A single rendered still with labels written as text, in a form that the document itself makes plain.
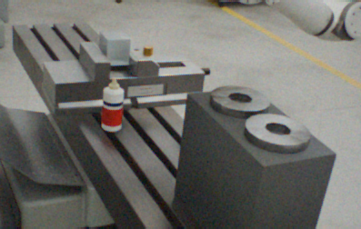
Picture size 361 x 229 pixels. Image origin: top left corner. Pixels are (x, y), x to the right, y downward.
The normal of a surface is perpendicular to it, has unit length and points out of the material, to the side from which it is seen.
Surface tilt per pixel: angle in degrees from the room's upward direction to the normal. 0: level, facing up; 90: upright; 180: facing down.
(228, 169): 90
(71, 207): 90
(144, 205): 0
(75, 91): 90
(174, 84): 90
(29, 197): 0
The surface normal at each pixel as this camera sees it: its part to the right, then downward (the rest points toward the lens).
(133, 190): 0.11, -0.88
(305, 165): 0.43, 0.45
